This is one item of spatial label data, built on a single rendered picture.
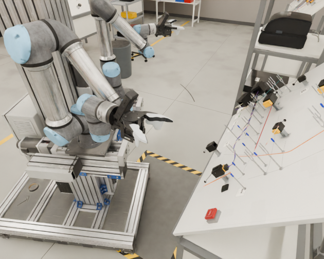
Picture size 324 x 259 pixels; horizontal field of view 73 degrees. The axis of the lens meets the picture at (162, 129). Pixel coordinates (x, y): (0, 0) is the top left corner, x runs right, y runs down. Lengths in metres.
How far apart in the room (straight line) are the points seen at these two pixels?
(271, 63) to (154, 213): 3.05
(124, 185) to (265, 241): 1.35
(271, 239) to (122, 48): 3.66
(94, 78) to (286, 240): 1.27
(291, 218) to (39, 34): 1.03
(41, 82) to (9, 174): 2.21
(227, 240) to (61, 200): 1.54
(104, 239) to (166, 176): 0.97
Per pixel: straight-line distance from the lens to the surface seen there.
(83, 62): 0.96
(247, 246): 1.38
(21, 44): 0.91
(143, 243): 2.19
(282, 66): 4.19
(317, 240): 1.31
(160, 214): 2.30
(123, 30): 1.50
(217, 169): 1.16
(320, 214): 0.80
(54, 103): 1.04
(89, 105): 0.81
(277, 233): 1.48
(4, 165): 3.27
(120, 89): 1.62
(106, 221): 2.09
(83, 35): 5.82
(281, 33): 1.85
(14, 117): 1.60
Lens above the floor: 2.01
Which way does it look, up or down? 40 degrees down
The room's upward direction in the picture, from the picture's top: straight up
